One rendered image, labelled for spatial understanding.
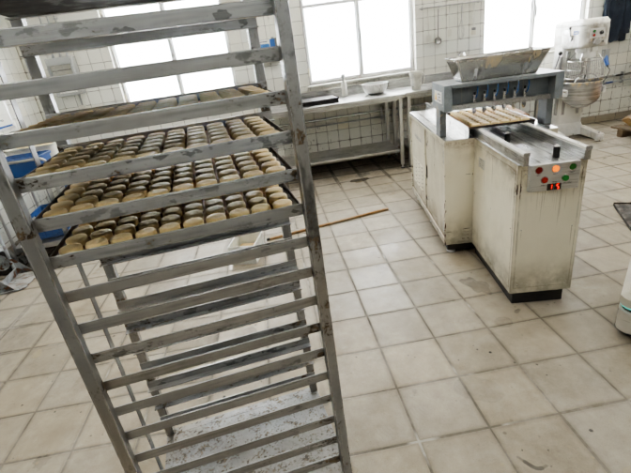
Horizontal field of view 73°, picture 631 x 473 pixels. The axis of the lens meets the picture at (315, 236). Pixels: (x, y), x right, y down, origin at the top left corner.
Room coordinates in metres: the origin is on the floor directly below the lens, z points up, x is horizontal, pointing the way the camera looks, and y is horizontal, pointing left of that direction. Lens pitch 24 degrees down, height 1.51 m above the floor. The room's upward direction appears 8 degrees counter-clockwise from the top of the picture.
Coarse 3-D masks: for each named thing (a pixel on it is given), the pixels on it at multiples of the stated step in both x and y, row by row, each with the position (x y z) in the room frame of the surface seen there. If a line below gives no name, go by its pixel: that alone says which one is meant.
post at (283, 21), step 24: (288, 24) 0.97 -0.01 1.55; (288, 48) 0.97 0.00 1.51; (288, 72) 0.97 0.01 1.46; (288, 96) 0.97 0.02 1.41; (312, 192) 0.97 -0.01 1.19; (312, 216) 0.97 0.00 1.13; (312, 240) 0.97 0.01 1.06; (312, 264) 0.97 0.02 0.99; (336, 360) 0.97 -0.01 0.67; (336, 384) 0.97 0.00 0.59; (336, 408) 0.97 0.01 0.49; (336, 432) 0.98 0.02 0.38
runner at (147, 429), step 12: (324, 372) 0.99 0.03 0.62; (288, 384) 0.97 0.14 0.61; (300, 384) 0.98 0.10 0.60; (252, 396) 0.95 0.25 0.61; (264, 396) 0.95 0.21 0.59; (204, 408) 0.92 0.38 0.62; (216, 408) 0.92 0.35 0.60; (228, 408) 0.93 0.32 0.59; (168, 420) 0.89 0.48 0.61; (180, 420) 0.90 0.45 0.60; (132, 432) 0.87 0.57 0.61; (144, 432) 0.88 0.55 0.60
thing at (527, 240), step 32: (480, 160) 2.56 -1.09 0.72; (512, 160) 2.09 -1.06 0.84; (544, 160) 2.02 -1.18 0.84; (480, 192) 2.54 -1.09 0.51; (512, 192) 2.05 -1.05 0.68; (544, 192) 2.00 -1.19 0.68; (576, 192) 1.98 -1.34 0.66; (480, 224) 2.52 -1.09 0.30; (512, 224) 2.03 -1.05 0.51; (544, 224) 1.99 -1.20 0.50; (576, 224) 1.98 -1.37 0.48; (480, 256) 2.59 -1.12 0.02; (512, 256) 2.01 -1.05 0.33; (544, 256) 1.99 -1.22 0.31; (512, 288) 2.01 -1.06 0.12; (544, 288) 1.99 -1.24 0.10
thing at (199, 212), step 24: (240, 192) 1.24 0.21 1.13; (264, 192) 1.20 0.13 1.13; (120, 216) 1.17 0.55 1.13; (144, 216) 1.08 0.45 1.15; (168, 216) 1.05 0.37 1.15; (192, 216) 1.03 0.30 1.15; (216, 216) 1.00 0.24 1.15; (72, 240) 0.97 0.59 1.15; (96, 240) 0.95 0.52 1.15; (120, 240) 0.93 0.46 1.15
